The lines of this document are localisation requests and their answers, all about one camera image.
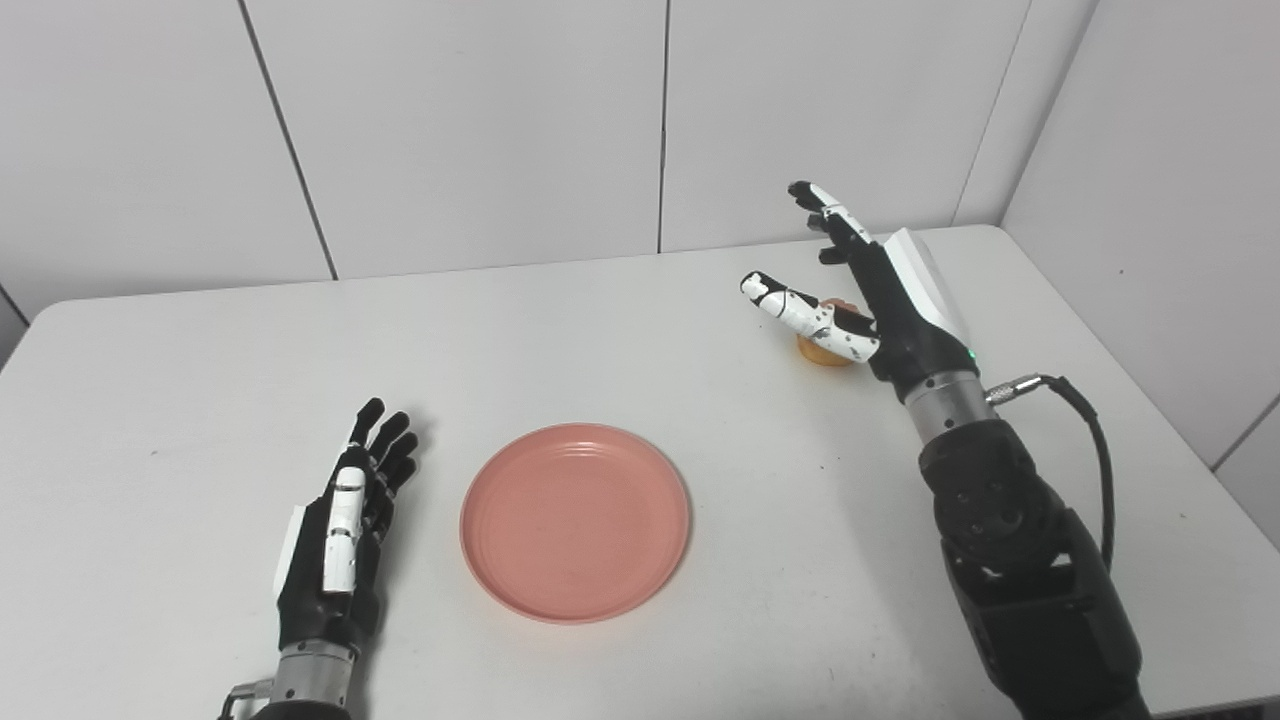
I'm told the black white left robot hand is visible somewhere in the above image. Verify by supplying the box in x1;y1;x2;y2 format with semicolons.
273;398;421;653

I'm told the pink round plate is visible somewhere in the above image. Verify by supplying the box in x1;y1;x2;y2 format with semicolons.
459;422;693;625

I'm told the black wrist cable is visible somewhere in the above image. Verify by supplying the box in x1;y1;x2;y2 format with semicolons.
218;680;276;720
985;373;1117;576

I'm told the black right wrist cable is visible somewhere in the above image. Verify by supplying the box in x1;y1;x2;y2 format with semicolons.
985;373;1117;576

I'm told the glazed cream puff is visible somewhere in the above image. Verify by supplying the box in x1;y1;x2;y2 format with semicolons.
795;297;863;368

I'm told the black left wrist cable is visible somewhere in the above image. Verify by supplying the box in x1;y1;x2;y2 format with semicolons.
218;680;276;720

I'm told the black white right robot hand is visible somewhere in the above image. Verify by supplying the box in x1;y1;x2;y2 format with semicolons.
740;180;981;403

